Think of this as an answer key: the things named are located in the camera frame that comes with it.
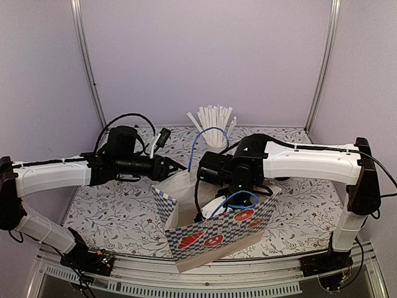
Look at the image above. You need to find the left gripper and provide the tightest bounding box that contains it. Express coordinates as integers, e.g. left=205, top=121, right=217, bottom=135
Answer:
left=116, top=155, right=187, bottom=183

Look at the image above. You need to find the checkered paper takeout bag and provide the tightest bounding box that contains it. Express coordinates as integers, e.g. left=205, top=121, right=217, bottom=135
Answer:
left=153, top=163, right=281, bottom=273

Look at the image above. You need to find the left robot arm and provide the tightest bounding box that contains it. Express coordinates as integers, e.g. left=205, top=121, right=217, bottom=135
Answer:
left=1, top=125, right=184, bottom=269

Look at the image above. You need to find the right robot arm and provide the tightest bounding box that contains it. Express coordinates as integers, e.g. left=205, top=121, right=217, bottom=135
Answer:
left=197, top=133, right=381, bottom=271

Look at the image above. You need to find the white cup holding straws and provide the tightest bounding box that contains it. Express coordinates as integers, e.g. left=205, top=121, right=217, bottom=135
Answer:
left=207, top=135, right=228, bottom=148

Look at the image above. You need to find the bundle of white wrapped straws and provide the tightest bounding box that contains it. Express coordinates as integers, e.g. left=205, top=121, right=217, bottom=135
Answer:
left=187, top=105, right=238, bottom=147

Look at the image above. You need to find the floral table mat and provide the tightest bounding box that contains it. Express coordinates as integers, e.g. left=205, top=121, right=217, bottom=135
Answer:
left=60, top=125, right=354, bottom=260

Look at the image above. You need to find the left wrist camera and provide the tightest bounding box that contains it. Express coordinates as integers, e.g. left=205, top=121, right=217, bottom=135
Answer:
left=148, top=128, right=171, bottom=158

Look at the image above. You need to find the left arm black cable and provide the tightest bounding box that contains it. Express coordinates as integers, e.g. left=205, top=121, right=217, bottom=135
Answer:
left=92, top=113, right=158, bottom=153

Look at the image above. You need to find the front aluminium rail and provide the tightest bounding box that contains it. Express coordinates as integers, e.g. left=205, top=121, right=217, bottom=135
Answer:
left=28, top=243, right=390, bottom=297

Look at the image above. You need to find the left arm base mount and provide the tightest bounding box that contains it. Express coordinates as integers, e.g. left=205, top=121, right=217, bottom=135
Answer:
left=60, top=228, right=114, bottom=276

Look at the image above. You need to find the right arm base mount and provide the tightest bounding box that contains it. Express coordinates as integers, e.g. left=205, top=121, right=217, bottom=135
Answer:
left=299, top=245, right=353, bottom=292

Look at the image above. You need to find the right aluminium frame post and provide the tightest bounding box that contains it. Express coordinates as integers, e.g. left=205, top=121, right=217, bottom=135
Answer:
left=305, top=0, right=341, bottom=134

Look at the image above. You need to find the aluminium frame post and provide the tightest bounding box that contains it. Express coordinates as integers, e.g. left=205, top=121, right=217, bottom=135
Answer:
left=70, top=0, right=107, bottom=128
left=305, top=0, right=341, bottom=134

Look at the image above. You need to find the left aluminium frame post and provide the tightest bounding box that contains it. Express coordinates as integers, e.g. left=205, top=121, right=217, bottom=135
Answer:
left=70, top=0, right=107, bottom=128

